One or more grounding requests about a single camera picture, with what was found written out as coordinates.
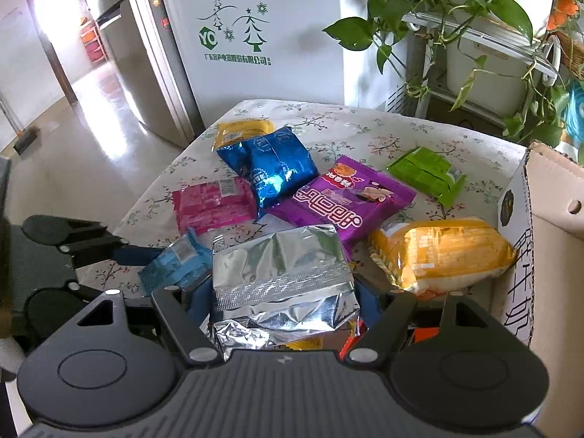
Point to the yellow packet with label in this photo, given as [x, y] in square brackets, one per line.
[303, 344]

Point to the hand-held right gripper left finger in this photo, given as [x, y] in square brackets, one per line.
[175, 317]

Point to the small yellow snack packet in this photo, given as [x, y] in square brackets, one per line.
[237, 132]

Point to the green pothos plant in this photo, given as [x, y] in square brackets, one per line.
[515, 13]

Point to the orange storage rack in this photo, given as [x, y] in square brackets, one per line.
[93, 48]

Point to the white plant stand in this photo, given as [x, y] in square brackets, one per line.
[479, 32]

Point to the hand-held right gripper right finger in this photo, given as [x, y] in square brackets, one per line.
[388, 315]

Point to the green snack packet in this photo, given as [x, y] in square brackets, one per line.
[424, 171]

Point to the floral tablecloth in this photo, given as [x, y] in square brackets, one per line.
[365, 132]

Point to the cardboard box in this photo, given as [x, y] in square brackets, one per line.
[556, 246]

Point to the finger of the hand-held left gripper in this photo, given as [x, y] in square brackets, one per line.
[137, 254]
[84, 291]

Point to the light blue snack packet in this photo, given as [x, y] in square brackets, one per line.
[175, 264]

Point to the silver foil snack packet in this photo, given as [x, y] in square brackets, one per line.
[278, 273]

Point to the pink snack packet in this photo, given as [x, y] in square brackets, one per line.
[214, 205]

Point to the shiny blue snack packet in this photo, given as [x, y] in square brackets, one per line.
[278, 169]

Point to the white appliance with green print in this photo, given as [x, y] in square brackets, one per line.
[283, 54]

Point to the teal ornament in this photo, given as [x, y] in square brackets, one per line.
[576, 109]

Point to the purple snack packet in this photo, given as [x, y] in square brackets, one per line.
[328, 200]

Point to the large yellow snack packet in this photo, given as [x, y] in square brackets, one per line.
[447, 255]

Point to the wicker basket with orange flowers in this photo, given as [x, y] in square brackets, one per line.
[570, 50]

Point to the wooden door frame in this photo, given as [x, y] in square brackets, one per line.
[50, 45]

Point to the floor brush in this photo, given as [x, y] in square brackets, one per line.
[25, 142]

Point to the silver refrigerator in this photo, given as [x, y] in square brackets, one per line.
[137, 77]

